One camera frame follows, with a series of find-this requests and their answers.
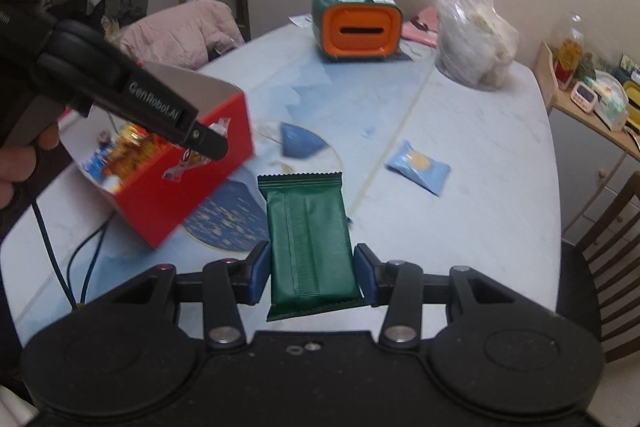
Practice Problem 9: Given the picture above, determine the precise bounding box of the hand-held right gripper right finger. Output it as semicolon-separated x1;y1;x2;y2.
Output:
352;243;526;351

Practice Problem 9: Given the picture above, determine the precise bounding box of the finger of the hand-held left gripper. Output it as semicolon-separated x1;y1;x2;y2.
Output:
187;121;230;160

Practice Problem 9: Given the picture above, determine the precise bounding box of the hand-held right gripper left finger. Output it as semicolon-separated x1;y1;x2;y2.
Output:
107;241;271;351

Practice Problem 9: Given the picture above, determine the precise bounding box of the small red clear packet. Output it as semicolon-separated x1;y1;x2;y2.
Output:
162;118;232;181

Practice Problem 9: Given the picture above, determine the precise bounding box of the dark green snack packet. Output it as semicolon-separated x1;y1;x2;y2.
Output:
257;172;365;323

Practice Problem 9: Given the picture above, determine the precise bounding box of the red cardboard box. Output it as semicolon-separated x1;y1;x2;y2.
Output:
65;62;256;250

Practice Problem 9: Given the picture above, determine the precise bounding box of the person's left hand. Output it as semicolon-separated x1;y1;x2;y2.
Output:
0;122;61;210

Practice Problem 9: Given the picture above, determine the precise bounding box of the round blue placemat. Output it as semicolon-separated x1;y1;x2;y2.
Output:
182;119;343;254

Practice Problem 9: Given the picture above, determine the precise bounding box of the pink padded jacket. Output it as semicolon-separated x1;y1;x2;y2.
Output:
120;1;246;70

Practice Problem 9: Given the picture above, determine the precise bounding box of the light blue cookie packet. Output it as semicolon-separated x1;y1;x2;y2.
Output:
384;140;451;196

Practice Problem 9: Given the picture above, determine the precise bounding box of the orange green tissue box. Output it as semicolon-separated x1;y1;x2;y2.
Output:
311;0;403;62

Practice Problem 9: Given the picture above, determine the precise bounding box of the wooden chair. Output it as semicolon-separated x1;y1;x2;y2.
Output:
557;172;640;363

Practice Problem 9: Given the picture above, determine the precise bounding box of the pink paper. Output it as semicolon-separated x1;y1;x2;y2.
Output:
402;6;440;45

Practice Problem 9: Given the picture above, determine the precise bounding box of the beige side cabinet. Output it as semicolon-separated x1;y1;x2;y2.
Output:
535;42;640;243

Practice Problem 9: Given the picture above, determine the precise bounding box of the clear plastic bag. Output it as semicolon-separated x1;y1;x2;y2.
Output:
434;0;520;90

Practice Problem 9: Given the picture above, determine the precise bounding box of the white kitchen timer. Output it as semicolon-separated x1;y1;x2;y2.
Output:
571;81;600;112

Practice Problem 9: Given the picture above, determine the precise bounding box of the white tissue pack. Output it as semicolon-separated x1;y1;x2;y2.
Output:
595;74;631;131

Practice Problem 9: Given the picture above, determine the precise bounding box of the yellow tissue box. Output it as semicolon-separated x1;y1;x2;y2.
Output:
622;79;640;132

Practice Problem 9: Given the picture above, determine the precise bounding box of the black cable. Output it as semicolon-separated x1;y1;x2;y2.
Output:
32;202;116;308

